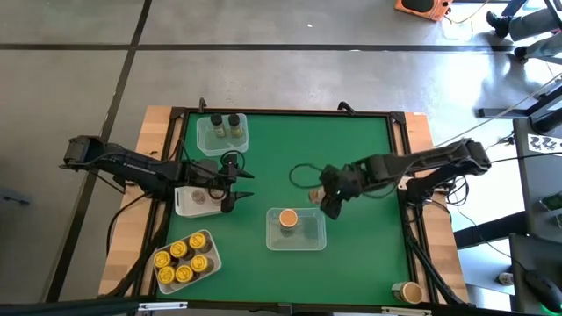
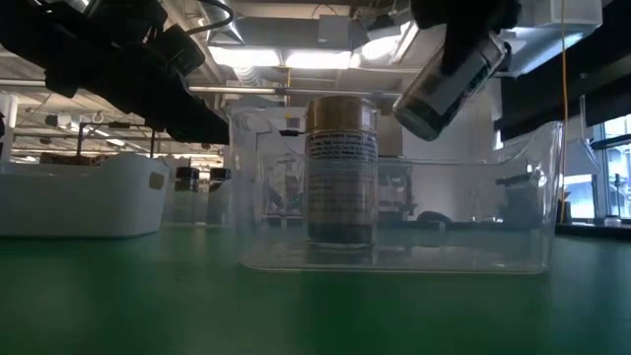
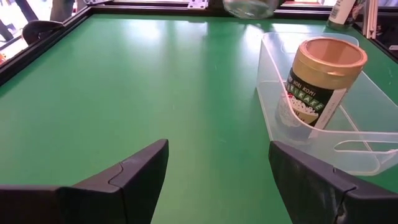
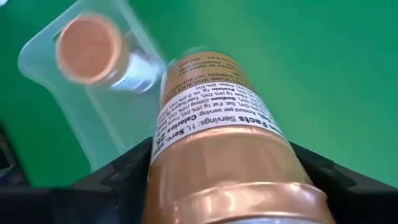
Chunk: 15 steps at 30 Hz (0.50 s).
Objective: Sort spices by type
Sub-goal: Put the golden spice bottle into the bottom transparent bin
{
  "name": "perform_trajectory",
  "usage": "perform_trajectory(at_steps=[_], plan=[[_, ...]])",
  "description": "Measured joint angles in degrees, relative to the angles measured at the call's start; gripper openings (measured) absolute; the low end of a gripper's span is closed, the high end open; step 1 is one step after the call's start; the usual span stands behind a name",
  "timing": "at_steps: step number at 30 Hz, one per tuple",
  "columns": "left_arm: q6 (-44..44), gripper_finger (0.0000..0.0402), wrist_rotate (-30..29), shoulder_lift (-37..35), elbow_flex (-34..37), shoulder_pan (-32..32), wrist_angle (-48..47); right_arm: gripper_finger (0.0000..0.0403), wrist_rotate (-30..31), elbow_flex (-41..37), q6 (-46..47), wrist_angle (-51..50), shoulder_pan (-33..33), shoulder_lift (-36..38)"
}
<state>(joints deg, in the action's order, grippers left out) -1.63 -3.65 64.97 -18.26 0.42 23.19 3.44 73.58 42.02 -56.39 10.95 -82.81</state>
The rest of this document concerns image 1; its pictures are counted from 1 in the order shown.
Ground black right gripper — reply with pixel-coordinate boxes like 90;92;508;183
318;162;365;221

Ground large jar black lid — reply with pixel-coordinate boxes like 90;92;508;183
278;208;300;238

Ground black cable bundle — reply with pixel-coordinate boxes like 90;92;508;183
103;192;172;299
401;199;473;307

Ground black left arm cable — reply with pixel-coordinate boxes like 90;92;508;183
208;149;247;201

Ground spice jar yellow lid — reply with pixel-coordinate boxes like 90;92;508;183
174;264;197;284
169;240;193;261
157;266;177;285
188;232;213;255
190;254;215;274
153;250;177;269

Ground translucent plastic handle bin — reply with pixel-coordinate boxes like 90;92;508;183
196;112;250;158

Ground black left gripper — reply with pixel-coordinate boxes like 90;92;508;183
177;151;256;215

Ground person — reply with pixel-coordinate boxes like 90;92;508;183
486;6;562;61

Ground spice jar tan lid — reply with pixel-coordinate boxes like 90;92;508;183
390;280;425;305

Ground black stand base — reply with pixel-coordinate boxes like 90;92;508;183
477;83;562;119

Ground black floor bar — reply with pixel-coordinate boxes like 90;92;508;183
453;212;528;250

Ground silver metal bracket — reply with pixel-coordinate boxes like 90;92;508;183
136;300;189;312
380;305;434;316

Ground wooden table side board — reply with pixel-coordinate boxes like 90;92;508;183
98;104;185;298
403;111;470;304

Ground black computer mouse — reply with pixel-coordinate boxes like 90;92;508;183
524;269;562;315

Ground orange box black top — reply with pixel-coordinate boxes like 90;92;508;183
393;0;454;22

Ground dark grey desk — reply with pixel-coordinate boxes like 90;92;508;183
512;117;562;245

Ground white plastic bin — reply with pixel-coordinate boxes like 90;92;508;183
174;183;232;219

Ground long white cable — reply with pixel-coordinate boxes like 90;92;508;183
434;72;562;148

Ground black floor strip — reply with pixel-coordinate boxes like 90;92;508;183
0;42;519;53
43;0;154;304

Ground white tag black print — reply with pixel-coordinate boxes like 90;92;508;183
526;133;562;154

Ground large clear plastic bin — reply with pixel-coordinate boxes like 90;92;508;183
265;206;328;252

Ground tangled black cables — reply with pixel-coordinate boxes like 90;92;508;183
445;131;517;207

